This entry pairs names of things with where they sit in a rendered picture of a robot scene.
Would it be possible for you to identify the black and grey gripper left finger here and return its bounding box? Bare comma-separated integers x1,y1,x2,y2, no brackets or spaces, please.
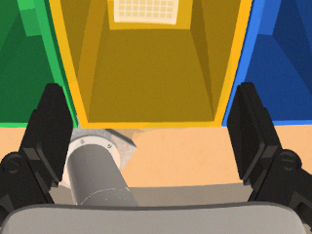
0,83,73,227

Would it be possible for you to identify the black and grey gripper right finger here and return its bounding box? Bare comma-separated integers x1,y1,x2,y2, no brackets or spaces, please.
226,82,312,232

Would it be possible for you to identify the green bin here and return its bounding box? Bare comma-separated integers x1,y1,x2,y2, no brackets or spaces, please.
0,0,79,128

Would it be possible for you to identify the blue open-top bin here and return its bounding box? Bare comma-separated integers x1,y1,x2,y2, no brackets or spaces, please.
221,0,312,127

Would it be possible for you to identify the yellow open bin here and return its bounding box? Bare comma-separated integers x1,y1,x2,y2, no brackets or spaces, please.
49,0,252,129

